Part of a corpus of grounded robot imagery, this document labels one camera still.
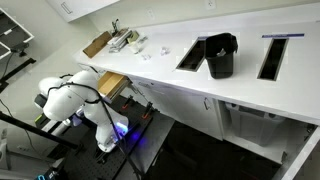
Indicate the white drawer with wooden inside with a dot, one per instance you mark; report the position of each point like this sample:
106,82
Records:
111,85

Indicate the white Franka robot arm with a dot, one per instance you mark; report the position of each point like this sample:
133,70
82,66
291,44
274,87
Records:
71,100

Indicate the white closed drawer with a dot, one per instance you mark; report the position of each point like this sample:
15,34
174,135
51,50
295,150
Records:
146,90

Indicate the open white cabinet door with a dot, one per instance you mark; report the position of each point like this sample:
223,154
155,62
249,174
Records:
301,153

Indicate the closed white cabinet door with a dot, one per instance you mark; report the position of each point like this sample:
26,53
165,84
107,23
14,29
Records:
186,110

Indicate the crumpled white paper ball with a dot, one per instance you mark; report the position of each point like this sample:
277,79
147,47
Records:
164,50

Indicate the black perforated robot table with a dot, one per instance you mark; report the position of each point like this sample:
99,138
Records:
146,140

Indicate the stack of white magazines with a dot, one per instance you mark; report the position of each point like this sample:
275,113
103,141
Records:
118,40

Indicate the black landfill waste bin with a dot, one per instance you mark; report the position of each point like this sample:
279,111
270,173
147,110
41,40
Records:
220,56

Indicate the flat rectangular box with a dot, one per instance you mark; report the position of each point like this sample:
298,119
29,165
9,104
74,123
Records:
97,44

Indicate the grey waste bin under counter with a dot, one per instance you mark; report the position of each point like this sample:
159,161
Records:
255,125

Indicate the black metal pole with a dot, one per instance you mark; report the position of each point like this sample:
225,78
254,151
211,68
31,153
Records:
36,130

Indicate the blue label strip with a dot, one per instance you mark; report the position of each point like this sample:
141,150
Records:
283,35

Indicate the white framed black shelf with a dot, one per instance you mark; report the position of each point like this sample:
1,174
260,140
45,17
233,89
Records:
13,33

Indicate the white wall outlet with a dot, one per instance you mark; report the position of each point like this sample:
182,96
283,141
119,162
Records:
211,4
150,13

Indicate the white wall cabinet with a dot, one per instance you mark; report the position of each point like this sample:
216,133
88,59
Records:
80,7

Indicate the black camera stand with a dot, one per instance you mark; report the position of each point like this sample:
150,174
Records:
16,65

